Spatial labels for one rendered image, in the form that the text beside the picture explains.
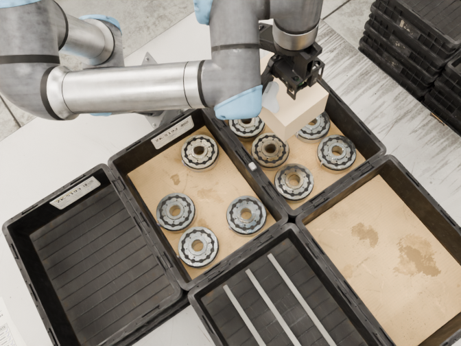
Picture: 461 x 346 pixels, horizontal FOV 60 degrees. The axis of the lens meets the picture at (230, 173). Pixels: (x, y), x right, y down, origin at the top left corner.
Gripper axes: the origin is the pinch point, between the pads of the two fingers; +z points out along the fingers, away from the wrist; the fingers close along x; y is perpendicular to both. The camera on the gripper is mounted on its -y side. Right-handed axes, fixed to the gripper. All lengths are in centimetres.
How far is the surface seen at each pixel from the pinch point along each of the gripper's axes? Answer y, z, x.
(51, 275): -9, 27, -69
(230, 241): 13.3, 26.8, -27.5
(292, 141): 2.4, 26.9, 3.5
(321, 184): 16.8, 26.8, 1.0
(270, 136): -1.7, 23.9, -1.1
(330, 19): -67, 110, 101
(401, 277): 47, 27, -1
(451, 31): -4, 61, 97
